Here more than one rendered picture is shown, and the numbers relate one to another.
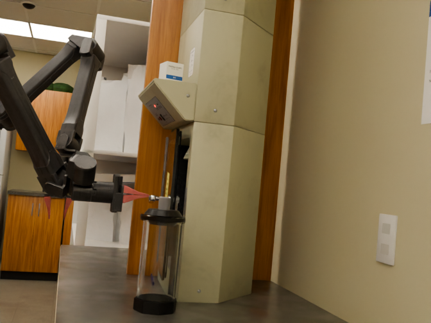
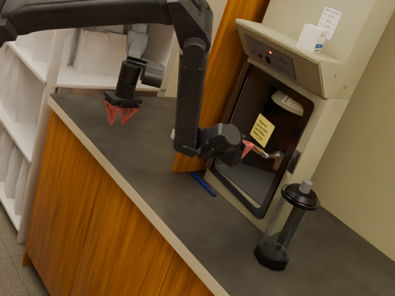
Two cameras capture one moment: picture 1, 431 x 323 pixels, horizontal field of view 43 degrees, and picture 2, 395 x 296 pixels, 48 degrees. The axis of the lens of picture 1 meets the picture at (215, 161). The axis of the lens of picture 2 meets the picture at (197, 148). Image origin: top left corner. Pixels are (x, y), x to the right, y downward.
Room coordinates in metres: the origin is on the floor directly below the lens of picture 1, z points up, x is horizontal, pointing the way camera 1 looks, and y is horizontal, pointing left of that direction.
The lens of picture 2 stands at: (0.57, 0.94, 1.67)
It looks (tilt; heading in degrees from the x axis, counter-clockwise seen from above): 24 degrees down; 328
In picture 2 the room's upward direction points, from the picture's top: 20 degrees clockwise
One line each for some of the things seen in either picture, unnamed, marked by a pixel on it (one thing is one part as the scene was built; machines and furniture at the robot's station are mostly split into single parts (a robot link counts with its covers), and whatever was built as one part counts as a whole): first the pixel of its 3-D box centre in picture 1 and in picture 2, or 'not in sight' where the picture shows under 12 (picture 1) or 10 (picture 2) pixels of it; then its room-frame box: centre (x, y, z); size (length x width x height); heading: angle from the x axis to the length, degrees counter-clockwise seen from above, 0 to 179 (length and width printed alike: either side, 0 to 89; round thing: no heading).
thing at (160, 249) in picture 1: (159, 259); (285, 226); (1.32, 0.11, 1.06); 0.11 x 0.11 x 0.21
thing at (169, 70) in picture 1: (170, 74); (312, 38); (1.50, 0.14, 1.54); 0.05 x 0.05 x 0.06; 29
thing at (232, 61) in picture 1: (220, 159); (300, 101); (1.61, -0.01, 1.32); 0.32 x 0.25 x 0.77; 15
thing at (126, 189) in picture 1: (131, 198); (240, 148); (1.50, 0.22, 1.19); 0.09 x 0.07 x 0.07; 105
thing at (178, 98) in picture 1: (163, 106); (280, 56); (1.57, 0.16, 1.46); 0.32 x 0.11 x 0.10; 15
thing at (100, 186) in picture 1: (105, 192); (224, 146); (1.49, 0.29, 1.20); 0.07 x 0.07 x 0.10; 15
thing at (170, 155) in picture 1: (167, 201); (254, 140); (1.57, 0.13, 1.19); 0.30 x 0.01 x 0.40; 9
